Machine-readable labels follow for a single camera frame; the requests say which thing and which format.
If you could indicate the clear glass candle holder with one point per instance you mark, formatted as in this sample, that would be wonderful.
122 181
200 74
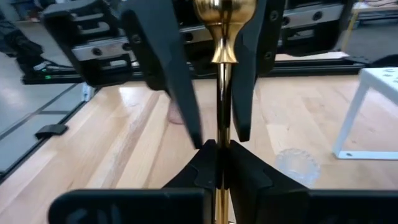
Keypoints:
297 166

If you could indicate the black background robot arm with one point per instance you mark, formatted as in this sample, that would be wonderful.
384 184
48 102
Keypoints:
28 46

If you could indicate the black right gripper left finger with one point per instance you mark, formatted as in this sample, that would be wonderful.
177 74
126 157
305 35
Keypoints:
186 199

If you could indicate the pink glass candle holder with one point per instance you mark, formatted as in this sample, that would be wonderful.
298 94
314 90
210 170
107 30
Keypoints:
174 116

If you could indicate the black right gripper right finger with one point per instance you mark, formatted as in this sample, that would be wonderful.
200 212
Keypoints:
264 199

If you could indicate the white frame bracket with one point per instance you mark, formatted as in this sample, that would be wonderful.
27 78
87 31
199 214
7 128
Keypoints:
88 92

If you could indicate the white perforated shelf rack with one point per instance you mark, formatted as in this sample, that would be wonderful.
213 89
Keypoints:
382 79

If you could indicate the black frame clip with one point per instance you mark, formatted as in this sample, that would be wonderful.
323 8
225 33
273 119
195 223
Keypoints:
51 130

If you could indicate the tall gold candlestick holder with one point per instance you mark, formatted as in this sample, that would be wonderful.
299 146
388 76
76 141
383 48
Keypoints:
224 46

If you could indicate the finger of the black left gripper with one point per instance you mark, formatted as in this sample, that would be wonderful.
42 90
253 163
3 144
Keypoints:
168 62
245 93

